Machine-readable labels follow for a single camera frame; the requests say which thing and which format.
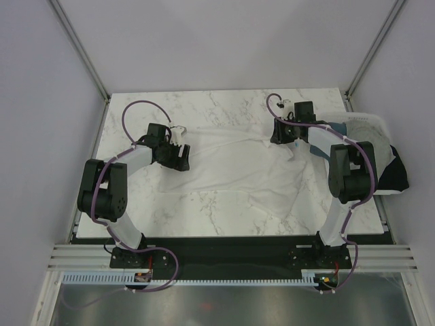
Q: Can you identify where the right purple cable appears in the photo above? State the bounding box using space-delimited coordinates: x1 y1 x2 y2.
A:
265 93 378 295

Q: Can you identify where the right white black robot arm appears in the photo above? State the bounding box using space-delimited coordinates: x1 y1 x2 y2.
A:
266 94 378 268

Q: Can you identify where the grey t shirt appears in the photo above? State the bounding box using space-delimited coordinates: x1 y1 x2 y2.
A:
345 120 394 178

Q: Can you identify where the purple cable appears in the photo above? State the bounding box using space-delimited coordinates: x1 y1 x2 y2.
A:
265 93 378 295
91 99 180 293

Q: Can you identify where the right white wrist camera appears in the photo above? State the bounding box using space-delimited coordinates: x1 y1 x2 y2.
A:
276 99 294 111

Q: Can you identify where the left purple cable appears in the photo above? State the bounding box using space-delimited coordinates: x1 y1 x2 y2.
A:
91 99 180 293

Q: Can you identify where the left aluminium corner post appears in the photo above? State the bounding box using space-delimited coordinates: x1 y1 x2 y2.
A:
47 0 112 103

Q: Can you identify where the right aluminium corner post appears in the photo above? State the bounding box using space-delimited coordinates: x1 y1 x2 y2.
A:
344 0 408 98

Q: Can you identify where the white laundry basket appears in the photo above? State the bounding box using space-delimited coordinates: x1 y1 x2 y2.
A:
321 111 402 196

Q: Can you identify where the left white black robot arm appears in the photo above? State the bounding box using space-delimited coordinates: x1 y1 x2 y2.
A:
77 123 190 267

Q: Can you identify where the black t shirt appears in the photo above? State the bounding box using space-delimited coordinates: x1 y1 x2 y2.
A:
375 145 410 196

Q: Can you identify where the white slotted cable duct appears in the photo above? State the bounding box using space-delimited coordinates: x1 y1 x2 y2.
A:
60 270 341 289

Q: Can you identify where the aluminium corner post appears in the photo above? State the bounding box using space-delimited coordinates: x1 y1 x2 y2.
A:
344 0 408 98
47 0 112 103

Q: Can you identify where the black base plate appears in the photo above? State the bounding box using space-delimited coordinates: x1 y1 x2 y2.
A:
103 234 354 281

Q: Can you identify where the white t shirt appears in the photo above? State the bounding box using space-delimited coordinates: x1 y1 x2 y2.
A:
159 124 307 218

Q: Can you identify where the blue t shirt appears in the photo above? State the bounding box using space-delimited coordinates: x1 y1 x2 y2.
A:
308 127 345 161

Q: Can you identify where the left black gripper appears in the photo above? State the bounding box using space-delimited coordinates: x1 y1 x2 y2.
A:
157 139 190 173

